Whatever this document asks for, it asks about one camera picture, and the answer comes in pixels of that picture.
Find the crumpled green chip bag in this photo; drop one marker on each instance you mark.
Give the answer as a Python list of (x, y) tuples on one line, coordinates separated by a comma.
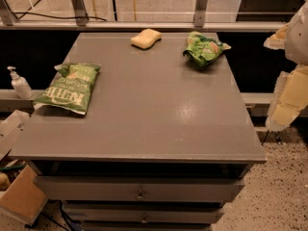
[(203, 50)]

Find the grey drawer cabinet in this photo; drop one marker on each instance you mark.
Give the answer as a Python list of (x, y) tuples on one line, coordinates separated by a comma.
[(162, 147)]

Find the white pump bottle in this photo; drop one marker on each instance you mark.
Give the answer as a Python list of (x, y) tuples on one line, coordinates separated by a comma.
[(20, 84)]

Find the yellow sponge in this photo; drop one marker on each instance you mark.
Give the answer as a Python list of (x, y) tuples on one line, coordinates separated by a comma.
[(146, 38)]

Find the green Kettle chip bag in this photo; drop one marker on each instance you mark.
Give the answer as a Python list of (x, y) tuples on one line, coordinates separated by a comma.
[(72, 90)]

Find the cardboard box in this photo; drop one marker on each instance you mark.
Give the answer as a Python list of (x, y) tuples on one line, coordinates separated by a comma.
[(20, 198)]

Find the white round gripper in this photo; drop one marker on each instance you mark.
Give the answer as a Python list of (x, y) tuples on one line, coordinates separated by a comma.
[(298, 40)]

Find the metal railing frame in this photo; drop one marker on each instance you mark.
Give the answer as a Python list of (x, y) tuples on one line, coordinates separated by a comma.
[(134, 15)]

